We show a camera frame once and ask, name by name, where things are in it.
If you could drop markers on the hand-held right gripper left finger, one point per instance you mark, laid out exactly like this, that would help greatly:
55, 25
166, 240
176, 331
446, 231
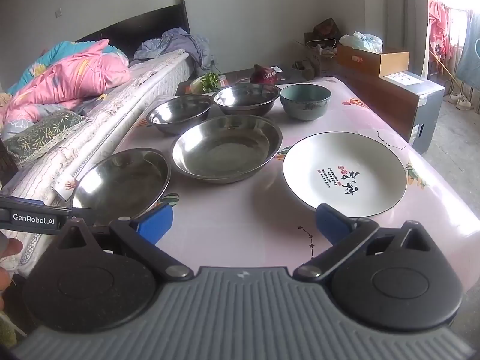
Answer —
155, 223

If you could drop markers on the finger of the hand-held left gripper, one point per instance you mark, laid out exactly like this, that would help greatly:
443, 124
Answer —
80, 213

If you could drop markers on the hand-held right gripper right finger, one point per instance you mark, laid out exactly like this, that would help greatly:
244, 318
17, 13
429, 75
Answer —
330, 221

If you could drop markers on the shallow steel plate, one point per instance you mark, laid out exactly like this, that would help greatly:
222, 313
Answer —
120, 183

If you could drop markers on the white printed ceramic plate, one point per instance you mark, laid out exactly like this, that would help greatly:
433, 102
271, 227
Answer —
345, 172

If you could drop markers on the large steel basin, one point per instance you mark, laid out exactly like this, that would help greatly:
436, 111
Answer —
225, 150

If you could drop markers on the small steel bowl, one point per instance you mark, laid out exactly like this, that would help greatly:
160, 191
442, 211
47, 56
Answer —
180, 114

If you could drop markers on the teal ceramic bowl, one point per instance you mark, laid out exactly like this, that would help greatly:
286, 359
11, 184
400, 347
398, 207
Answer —
305, 105

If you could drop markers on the medium steel bowl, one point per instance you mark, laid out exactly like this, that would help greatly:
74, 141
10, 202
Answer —
245, 99

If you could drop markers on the person's left hand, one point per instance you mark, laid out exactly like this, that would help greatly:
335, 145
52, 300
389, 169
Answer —
13, 249

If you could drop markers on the paper tag on mattress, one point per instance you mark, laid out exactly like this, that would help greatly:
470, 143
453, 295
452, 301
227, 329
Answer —
66, 188

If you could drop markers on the green leaf-pattern pillow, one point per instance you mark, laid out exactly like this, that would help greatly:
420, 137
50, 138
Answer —
41, 135

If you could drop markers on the pink printed tablecloth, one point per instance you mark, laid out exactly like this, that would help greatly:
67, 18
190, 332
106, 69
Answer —
243, 210

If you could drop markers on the bed with patterned mattress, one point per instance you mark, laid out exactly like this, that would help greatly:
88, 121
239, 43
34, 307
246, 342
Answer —
123, 97

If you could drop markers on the pink and blue quilt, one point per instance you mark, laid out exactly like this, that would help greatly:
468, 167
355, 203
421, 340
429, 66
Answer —
71, 71

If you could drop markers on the napa cabbage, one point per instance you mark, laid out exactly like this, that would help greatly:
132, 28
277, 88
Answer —
204, 81

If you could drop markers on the grey box with label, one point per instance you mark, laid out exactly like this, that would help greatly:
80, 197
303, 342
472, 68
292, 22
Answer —
423, 101

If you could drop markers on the small cluttered cardboard box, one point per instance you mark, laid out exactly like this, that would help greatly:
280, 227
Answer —
317, 58

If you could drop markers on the open brown cardboard box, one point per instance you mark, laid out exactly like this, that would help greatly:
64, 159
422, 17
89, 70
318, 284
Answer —
375, 62

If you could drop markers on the white shoes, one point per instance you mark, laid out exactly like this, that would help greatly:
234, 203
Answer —
461, 101

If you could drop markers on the blue-grey crumpled clothes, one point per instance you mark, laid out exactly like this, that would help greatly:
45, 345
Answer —
176, 43

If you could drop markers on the white plastic bag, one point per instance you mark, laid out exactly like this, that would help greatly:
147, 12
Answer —
362, 41

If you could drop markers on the dark red bag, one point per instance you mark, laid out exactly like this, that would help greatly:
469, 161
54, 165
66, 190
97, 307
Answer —
326, 28

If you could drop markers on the dark wooden headboard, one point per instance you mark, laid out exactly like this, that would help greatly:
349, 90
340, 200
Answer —
150, 22

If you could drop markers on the blue cloth with circles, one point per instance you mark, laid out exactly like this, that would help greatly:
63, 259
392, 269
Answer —
470, 63

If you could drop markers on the pink hanging garment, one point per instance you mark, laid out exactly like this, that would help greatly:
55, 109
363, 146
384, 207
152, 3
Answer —
440, 26

